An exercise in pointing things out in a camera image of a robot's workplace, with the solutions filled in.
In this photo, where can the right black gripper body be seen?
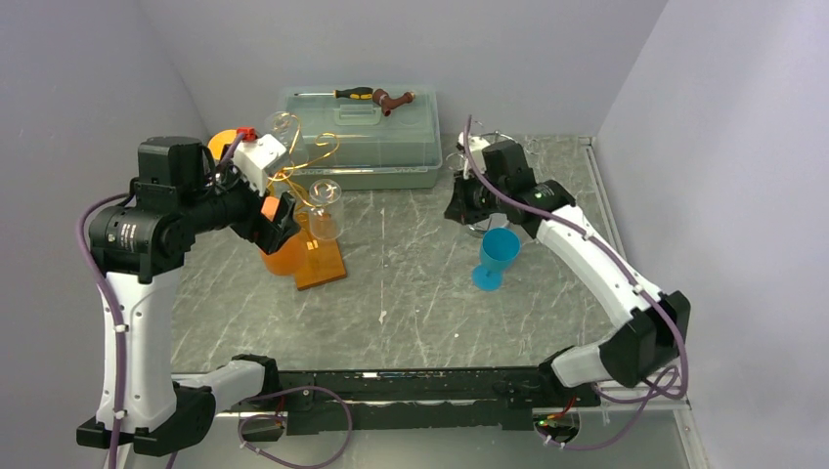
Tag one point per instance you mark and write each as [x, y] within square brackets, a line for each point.
[491, 202]

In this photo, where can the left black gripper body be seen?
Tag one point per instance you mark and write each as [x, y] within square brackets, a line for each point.
[240, 209]

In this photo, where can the blue plastic wine glass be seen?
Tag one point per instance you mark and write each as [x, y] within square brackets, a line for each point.
[498, 250]

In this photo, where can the yellow frosted wine glass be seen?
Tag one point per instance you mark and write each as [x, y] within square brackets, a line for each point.
[218, 143]

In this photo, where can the orange plastic wine glass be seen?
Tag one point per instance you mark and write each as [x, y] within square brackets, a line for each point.
[289, 259]

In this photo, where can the silver wire cup rack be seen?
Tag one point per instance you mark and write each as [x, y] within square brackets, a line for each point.
[511, 139]

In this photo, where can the clear stemless glass front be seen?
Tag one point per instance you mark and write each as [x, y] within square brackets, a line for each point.
[326, 215]

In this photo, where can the clear wine glass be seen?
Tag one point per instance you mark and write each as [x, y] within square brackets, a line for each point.
[286, 128]

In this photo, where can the gold wire wine glass rack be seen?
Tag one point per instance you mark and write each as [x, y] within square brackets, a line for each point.
[324, 263]

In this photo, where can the small clear cup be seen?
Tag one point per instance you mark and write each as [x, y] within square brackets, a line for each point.
[479, 229]

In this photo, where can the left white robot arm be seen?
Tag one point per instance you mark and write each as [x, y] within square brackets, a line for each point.
[136, 246]

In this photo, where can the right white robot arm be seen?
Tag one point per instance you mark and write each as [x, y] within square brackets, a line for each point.
[650, 325]

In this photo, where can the clear plastic storage box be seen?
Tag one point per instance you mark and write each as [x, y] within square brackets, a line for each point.
[401, 151]

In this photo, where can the brown pipe fitting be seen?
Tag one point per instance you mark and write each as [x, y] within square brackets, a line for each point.
[387, 103]

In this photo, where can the black yellow screwdriver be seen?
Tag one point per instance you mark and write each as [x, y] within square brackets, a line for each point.
[354, 94]

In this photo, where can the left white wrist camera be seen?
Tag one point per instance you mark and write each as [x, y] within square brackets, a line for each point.
[260, 160]

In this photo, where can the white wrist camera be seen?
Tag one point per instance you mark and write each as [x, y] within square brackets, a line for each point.
[476, 144]
[260, 160]

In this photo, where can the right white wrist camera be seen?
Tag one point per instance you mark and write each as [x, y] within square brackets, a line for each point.
[476, 144]

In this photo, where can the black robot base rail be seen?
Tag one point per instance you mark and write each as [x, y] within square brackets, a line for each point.
[511, 398]

